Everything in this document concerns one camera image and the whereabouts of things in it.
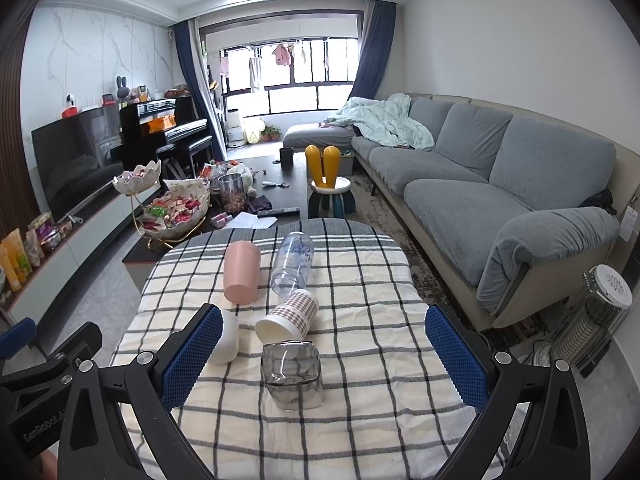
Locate blue curtain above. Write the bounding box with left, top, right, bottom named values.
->
left=172, top=20, right=221, bottom=161
left=354, top=1, right=398, bottom=101

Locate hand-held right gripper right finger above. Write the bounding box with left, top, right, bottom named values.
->
left=424, top=302, right=588, bottom=480

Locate white television cabinet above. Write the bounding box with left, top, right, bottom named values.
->
left=0, top=190, right=166, bottom=356

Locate white cup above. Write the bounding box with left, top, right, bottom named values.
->
left=209, top=308, right=240, bottom=365

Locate tiered shell snack tray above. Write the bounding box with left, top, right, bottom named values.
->
left=112, top=160, right=213, bottom=253

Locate black piano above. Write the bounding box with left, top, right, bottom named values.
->
left=119, top=95, right=213, bottom=181

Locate orange snack packet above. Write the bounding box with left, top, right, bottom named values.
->
left=1, top=228, right=32, bottom=291

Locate electric heater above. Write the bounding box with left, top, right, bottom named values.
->
left=550, top=264, right=633, bottom=378

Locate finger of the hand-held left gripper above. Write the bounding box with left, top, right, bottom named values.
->
left=0, top=317, right=38, bottom=361

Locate pink cup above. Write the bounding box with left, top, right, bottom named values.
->
left=223, top=241, right=262, bottom=306

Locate black framed window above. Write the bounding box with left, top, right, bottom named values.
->
left=220, top=37, right=358, bottom=116

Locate black cloth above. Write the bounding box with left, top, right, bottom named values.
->
left=582, top=189, right=618, bottom=216

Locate dark coffee table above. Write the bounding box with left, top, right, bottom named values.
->
left=122, top=156, right=313, bottom=266

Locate clear snack jar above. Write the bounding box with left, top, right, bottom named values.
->
left=218, top=174, right=246, bottom=213

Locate purple snack packet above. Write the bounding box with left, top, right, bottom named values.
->
left=27, top=212, right=56, bottom=253

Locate brown checked paper cup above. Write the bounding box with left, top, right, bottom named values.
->
left=255, top=288, right=320, bottom=345

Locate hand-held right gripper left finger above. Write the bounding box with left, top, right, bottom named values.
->
left=57, top=304, right=226, bottom=480

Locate light green blanket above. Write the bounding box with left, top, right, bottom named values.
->
left=322, top=94, right=436, bottom=151

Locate clear plastic bottle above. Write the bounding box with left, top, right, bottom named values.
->
left=270, top=231, right=315, bottom=297

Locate black piano bench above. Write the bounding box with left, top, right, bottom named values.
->
left=156, top=135, right=213, bottom=178

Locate white air purifier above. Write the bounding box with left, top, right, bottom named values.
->
left=226, top=109, right=246, bottom=147

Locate grey transparent cup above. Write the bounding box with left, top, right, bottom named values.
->
left=261, top=341, right=326, bottom=410

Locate checked tablecloth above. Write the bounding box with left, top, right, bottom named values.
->
left=109, top=219, right=506, bottom=480

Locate white paper sheet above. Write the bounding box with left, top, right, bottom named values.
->
left=232, top=212, right=278, bottom=230

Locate yellow rabbit ear stool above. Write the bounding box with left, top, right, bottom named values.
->
left=305, top=144, right=356, bottom=220

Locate grey sofa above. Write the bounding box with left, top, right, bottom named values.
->
left=282, top=92, right=623, bottom=333

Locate black television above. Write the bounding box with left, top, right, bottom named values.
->
left=31, top=107, right=126, bottom=223

